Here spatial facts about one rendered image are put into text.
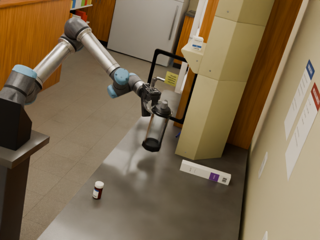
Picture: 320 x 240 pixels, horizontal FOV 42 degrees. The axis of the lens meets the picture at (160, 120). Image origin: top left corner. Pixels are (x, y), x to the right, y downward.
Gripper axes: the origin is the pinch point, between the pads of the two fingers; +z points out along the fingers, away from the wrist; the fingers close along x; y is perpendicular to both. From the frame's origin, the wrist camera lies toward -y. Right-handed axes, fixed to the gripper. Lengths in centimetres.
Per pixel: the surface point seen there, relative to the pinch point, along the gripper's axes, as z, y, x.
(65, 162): -132, -131, 17
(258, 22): 4, 53, 39
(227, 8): -1, 56, 22
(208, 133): 8.5, -8.5, 28.5
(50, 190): -94, -127, -9
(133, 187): 25.8, -22.7, -23.6
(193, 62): -5.3, 26.4, 14.6
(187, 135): 3.6, -12.1, 19.2
